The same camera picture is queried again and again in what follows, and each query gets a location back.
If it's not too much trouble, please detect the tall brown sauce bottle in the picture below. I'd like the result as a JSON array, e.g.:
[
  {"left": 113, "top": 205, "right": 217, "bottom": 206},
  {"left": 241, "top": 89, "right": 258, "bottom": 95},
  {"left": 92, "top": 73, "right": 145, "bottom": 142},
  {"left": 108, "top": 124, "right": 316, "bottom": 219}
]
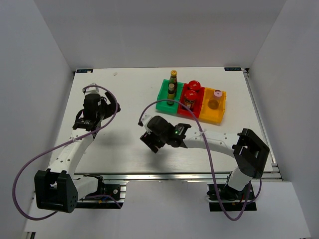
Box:
[{"left": 169, "top": 70, "right": 178, "bottom": 96}]

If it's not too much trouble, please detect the blue label sticker left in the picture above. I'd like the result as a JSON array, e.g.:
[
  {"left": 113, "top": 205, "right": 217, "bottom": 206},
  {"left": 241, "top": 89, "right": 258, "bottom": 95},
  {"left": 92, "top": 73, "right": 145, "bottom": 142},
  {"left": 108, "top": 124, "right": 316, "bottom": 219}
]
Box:
[{"left": 76, "top": 69, "right": 93, "bottom": 74}]

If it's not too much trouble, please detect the aluminium table frame rail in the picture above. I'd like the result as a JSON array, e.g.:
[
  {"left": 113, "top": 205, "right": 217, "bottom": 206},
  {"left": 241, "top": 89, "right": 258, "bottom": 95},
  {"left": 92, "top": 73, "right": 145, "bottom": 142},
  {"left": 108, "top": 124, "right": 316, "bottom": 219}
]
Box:
[{"left": 242, "top": 68, "right": 284, "bottom": 182}]

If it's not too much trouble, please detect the yellow plastic bin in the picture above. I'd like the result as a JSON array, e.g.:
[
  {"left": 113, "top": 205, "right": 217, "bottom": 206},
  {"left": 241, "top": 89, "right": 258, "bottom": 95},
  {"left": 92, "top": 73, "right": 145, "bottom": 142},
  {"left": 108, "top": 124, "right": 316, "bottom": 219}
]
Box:
[{"left": 199, "top": 88, "right": 227, "bottom": 124}]

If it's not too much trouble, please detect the red lid sauce jar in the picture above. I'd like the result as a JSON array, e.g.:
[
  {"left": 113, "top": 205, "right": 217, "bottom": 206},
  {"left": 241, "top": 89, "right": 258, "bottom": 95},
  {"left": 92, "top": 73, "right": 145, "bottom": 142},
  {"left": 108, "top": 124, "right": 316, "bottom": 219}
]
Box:
[{"left": 184, "top": 90, "right": 197, "bottom": 111}]

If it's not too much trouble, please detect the blue label sticker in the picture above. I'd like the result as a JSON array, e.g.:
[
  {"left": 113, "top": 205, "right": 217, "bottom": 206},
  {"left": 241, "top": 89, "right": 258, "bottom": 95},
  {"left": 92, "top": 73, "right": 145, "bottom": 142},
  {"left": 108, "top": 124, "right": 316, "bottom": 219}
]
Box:
[
  {"left": 224, "top": 67, "right": 242, "bottom": 71},
  {"left": 76, "top": 69, "right": 93, "bottom": 74}
]

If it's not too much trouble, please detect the red cap dark sauce jar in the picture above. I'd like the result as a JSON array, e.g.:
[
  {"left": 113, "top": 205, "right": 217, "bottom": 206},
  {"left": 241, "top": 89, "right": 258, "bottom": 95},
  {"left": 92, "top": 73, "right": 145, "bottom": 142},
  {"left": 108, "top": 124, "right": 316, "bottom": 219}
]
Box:
[{"left": 187, "top": 80, "right": 201, "bottom": 92}]

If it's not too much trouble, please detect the green plastic bin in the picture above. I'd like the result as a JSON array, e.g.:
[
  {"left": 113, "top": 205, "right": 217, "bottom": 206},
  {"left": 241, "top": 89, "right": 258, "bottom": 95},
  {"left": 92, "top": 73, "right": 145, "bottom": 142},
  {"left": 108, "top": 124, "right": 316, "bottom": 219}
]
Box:
[{"left": 156, "top": 79, "right": 184, "bottom": 114}]

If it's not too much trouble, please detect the small yellow label bottle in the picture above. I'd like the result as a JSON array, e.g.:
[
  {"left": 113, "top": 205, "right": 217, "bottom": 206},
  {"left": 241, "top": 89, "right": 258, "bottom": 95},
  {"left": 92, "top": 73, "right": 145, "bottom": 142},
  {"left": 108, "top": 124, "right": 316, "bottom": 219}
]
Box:
[{"left": 167, "top": 83, "right": 175, "bottom": 106}]

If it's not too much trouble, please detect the red plastic bin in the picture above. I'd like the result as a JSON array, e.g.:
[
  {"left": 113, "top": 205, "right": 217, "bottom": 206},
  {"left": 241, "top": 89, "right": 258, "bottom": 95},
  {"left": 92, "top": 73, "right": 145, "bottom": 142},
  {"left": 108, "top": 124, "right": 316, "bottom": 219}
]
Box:
[{"left": 177, "top": 83, "right": 205, "bottom": 118}]

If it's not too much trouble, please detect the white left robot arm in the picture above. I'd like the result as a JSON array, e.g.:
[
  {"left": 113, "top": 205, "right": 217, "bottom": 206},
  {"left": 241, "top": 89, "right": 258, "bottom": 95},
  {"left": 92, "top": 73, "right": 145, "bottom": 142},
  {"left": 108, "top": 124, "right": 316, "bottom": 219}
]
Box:
[{"left": 34, "top": 90, "right": 120, "bottom": 213}]

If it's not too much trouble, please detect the pink cap spice shaker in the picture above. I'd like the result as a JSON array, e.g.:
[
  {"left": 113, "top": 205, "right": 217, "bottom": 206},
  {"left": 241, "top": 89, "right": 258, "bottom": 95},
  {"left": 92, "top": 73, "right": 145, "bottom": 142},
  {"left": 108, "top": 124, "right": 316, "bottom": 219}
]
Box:
[{"left": 208, "top": 90, "right": 223, "bottom": 110}]

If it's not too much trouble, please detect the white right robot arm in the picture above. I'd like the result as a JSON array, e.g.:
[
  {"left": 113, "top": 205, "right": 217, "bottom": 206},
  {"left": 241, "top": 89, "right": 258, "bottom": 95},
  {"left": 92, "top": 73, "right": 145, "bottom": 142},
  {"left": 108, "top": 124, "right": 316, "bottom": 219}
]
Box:
[{"left": 138, "top": 115, "right": 270, "bottom": 201}]

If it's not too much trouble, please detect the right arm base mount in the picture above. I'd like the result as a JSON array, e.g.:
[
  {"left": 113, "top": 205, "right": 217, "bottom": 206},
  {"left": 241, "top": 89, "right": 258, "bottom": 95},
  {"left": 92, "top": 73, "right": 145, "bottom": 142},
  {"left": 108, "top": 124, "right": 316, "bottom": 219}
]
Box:
[{"left": 206, "top": 174, "right": 260, "bottom": 212}]

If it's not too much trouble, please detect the blue label sticker right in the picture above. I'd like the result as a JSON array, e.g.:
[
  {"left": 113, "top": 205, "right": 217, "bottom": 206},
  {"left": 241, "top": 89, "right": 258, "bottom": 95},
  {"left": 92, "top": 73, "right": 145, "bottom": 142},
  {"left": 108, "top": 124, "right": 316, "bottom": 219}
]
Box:
[{"left": 224, "top": 67, "right": 242, "bottom": 71}]

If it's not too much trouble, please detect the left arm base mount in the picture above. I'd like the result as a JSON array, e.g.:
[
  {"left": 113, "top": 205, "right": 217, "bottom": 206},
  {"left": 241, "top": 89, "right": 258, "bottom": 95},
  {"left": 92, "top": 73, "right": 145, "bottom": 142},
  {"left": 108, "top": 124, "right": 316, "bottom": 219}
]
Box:
[{"left": 73, "top": 174, "right": 127, "bottom": 209}]

